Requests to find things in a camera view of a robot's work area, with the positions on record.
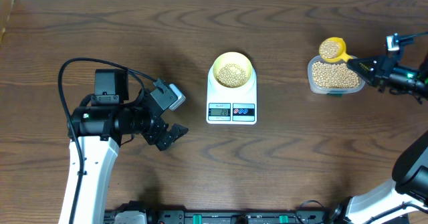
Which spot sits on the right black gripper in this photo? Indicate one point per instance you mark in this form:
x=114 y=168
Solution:
x=381 y=67

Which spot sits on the soybeans in bowl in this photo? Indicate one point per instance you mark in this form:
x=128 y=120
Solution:
x=232 y=75

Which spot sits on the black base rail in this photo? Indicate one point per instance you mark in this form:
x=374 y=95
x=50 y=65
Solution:
x=137 y=212

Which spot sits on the yellow plastic measuring scoop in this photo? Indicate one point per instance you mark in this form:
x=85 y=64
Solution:
x=333 y=50

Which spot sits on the soybeans in container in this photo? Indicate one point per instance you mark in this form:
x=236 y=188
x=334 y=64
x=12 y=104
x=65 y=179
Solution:
x=328 y=75

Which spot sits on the white digital kitchen scale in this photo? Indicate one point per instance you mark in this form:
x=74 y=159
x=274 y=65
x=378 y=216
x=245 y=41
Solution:
x=231 y=105

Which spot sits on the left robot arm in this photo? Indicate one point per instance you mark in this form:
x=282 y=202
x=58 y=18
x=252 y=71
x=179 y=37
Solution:
x=96 y=128

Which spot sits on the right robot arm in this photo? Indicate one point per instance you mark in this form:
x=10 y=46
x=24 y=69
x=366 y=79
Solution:
x=406 y=191

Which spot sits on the clear plastic container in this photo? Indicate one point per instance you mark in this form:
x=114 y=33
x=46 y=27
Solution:
x=335 y=91

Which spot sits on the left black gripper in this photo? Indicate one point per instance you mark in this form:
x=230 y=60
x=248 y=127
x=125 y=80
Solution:
x=154 y=134

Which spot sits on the pale yellow bowl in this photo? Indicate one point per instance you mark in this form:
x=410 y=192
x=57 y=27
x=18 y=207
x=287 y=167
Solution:
x=232 y=57

